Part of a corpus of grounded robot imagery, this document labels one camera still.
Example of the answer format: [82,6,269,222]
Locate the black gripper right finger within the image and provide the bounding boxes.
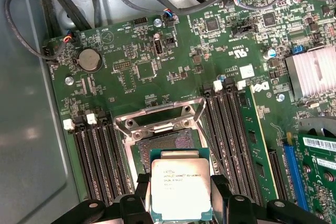
[211,174,330,224]

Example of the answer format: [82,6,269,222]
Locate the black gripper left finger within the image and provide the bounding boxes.
[51,173,155,224]

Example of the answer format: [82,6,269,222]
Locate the silver CPU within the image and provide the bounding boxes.
[149,148,213,222]

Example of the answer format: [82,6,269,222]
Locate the black expansion slot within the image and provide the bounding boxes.
[267,149,287,201]

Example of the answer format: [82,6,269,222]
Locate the black RAM slot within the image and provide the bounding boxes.
[214,81,253,206]
[203,83,241,201]
[75,115,108,205]
[86,113,120,202]
[225,79,265,206]
[97,110,133,200]
[62,119,97,205]

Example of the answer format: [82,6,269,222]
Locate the thin metal locking lever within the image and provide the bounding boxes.
[196,124,225,176]

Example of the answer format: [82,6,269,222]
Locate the blue expansion slot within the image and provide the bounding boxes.
[282,131,310,212]

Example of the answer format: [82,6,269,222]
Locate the CPU socket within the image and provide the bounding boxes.
[122,126,218,183]

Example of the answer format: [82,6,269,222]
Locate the green RAM stick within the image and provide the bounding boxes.
[237,81,280,201]

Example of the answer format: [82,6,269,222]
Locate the black and grey PC case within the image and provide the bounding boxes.
[0,0,336,224]

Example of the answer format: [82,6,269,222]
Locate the round silver coin battery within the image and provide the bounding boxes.
[76,48,102,72]

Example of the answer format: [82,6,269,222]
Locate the silver finned heat sink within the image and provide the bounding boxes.
[285,47,336,99]

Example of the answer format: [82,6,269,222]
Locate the internal USB port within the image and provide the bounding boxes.
[153,37,165,58]

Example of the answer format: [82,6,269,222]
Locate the green motherboard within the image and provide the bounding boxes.
[41,0,336,224]

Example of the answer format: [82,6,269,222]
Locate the metal socket cover frame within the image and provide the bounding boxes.
[113,97,207,141]

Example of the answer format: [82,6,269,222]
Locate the thin black fan wire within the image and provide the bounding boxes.
[4,0,66,61]

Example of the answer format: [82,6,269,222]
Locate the black sleeved cable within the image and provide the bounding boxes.
[39,0,62,38]
[48,0,93,31]

